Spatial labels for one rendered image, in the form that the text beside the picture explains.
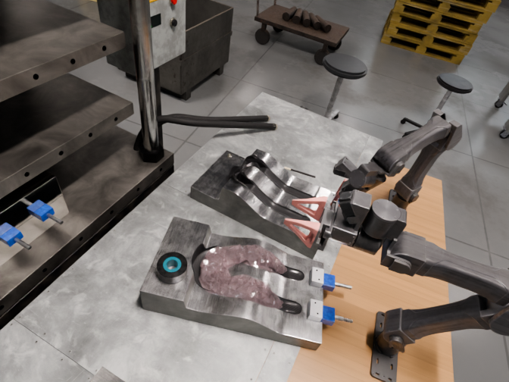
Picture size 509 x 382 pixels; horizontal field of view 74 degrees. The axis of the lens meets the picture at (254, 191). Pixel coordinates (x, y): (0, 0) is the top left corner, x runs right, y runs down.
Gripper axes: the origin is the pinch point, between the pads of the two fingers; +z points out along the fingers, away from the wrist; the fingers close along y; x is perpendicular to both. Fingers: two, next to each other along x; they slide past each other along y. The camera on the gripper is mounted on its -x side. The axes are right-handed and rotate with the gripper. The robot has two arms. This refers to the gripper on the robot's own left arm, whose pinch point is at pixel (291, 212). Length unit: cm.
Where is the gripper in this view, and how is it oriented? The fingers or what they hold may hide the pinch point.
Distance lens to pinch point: 76.9
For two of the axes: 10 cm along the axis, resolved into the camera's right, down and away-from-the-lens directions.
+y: -3.4, 6.4, -6.9
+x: -1.2, 7.0, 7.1
